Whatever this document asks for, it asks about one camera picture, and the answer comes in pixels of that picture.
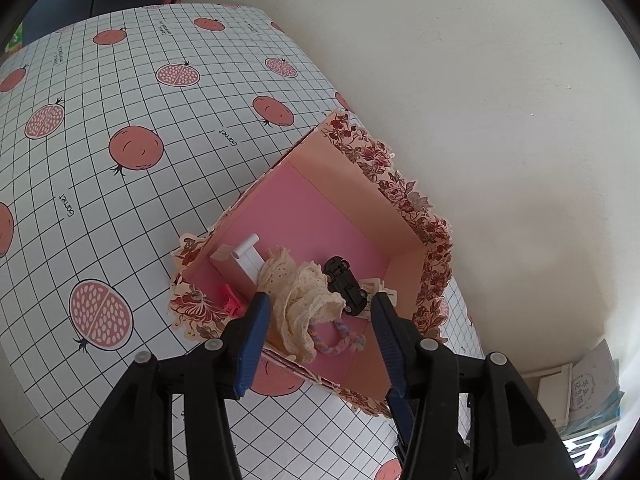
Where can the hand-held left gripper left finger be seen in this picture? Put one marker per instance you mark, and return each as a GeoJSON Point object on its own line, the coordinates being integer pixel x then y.
{"type": "Point", "coordinates": [250, 345]}

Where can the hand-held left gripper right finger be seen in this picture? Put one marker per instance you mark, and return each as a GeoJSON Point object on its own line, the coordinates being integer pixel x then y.
{"type": "Point", "coordinates": [387, 345]}

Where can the pink plastic hair clip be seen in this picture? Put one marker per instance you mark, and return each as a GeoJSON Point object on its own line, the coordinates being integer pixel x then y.
{"type": "Point", "coordinates": [232, 302]}

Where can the beige plastic hair clip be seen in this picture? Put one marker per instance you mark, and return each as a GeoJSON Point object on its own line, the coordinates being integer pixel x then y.
{"type": "Point", "coordinates": [380, 290]}

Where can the cream lace cloth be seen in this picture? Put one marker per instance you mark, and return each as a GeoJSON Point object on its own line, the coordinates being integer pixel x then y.
{"type": "Point", "coordinates": [300, 300]}

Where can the black toy car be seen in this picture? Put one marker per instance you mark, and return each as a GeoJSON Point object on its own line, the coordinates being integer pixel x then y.
{"type": "Point", "coordinates": [345, 285]}

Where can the pink floral paper box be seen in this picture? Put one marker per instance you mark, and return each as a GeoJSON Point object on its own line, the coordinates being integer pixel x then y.
{"type": "Point", "coordinates": [320, 210]}

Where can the desktop with pomegranate grid cloth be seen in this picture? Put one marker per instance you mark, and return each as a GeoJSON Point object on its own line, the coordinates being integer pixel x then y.
{"type": "Point", "coordinates": [150, 210]}

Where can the white toy bed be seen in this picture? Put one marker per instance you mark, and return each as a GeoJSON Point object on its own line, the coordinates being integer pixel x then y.
{"type": "Point", "coordinates": [242, 262]}

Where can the stack of colourful books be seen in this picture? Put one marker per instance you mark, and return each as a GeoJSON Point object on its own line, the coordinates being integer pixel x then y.
{"type": "Point", "coordinates": [595, 447]}

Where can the white frame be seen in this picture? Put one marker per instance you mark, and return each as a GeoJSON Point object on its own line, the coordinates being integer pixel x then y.
{"type": "Point", "coordinates": [555, 395]}

